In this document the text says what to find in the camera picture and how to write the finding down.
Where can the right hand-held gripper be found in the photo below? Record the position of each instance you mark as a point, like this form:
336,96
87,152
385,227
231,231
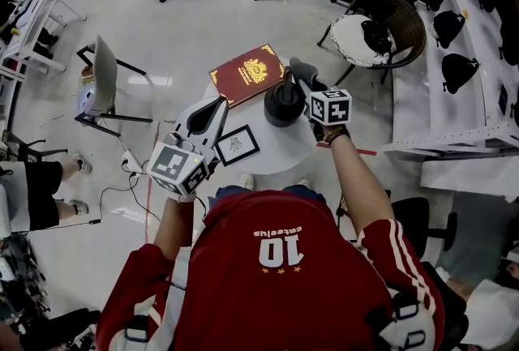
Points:
330,108

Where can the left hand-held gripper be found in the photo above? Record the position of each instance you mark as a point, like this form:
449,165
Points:
174,167

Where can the black kettle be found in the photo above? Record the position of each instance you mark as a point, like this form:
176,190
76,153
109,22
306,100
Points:
281,110

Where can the grey fleece cloth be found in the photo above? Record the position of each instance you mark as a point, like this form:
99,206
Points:
302,67

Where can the person's left forearm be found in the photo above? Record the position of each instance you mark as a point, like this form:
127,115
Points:
174,228

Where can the person's right forearm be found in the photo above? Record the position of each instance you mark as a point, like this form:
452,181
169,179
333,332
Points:
361,187

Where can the red book gold ornament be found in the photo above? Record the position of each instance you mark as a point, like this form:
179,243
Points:
247,74

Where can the white round seat cushion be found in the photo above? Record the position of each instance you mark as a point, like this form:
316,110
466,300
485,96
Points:
348,37

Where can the person's right white shoe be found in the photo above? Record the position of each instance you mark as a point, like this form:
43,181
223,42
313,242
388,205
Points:
303,182

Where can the person's blue shorts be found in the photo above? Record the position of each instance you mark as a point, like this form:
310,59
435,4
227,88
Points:
227,193

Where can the white wristband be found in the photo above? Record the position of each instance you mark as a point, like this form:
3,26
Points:
182,196

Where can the white power strip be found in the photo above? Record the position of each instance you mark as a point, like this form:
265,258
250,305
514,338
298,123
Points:
133,163

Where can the black pouch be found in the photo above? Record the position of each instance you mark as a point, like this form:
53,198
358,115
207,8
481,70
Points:
377,37

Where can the white shelf rack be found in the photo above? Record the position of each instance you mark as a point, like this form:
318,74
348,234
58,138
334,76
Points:
417,114

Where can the brown wicker chair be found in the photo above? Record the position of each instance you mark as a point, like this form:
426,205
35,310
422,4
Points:
405,25

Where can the white purple bag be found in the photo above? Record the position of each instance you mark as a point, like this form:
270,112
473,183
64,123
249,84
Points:
86,98

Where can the stack of books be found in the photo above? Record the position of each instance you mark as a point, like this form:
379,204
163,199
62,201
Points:
88,72

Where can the row of black bags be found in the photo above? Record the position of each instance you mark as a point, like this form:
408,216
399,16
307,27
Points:
458,69

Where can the black mesh metal chair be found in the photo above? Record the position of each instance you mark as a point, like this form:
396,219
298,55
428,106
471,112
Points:
28,151

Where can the white desk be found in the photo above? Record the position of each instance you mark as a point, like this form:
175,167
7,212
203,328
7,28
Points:
36,13

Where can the person's red jersey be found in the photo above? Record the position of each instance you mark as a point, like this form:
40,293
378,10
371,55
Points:
284,300

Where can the black picture frame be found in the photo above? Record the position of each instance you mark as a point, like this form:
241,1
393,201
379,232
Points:
239,144

